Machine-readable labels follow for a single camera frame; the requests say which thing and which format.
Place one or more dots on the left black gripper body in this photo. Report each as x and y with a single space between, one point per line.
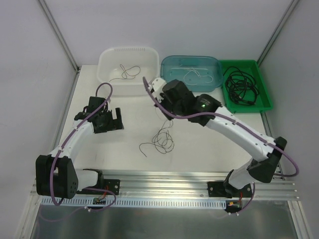
112 122

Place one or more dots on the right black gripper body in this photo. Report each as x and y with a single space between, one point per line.
167 104

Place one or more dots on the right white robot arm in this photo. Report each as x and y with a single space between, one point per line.
265 151

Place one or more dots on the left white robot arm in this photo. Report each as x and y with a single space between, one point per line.
55 173

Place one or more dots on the teal transparent plastic container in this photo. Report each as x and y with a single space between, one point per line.
199 73

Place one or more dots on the white plastic tub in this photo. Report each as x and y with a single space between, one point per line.
125 67

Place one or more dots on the green plastic tray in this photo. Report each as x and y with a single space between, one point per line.
244 89

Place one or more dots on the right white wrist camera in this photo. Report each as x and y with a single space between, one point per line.
157 85

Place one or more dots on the aluminium mounting rail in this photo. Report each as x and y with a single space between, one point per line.
190 185

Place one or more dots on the white slotted cable duct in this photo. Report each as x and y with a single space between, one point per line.
147 203

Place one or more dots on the left aluminium frame post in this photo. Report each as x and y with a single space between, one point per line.
57 32

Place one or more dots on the aluminium frame post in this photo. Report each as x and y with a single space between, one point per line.
57 32
277 31

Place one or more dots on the right aluminium frame post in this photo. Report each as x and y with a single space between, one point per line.
277 31

